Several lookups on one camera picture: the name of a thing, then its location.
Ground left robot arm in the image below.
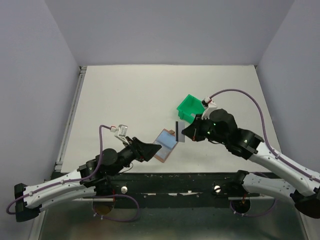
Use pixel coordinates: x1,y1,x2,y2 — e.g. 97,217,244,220
14,137,162,223

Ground green plastic bin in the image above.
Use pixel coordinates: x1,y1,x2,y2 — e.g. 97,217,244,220
176,94,205,124

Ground tan leather card holder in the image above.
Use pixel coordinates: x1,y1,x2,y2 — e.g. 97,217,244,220
153,128,178,163

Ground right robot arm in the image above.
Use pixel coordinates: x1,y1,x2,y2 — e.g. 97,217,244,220
181,109,320,219

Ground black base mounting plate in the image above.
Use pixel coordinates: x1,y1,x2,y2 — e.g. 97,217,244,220
92,172,251,209

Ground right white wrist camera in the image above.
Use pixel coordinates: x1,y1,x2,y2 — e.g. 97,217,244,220
201,96,218,120

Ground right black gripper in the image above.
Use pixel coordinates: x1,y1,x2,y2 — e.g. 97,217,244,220
181,113,228,146

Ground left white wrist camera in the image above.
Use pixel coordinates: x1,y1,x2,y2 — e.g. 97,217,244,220
110,124,129,145

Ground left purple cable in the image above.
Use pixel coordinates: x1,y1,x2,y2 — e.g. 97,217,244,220
6,124,141,222

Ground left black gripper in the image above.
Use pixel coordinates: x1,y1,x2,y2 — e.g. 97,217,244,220
110,136,162,177

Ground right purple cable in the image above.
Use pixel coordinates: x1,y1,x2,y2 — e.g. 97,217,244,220
207,88,320,218

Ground purple cable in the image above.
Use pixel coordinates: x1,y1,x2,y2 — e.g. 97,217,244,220
207,88,320,218
6,124,141,222

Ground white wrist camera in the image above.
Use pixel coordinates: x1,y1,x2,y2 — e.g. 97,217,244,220
201,96,218,120
110,124,129,145

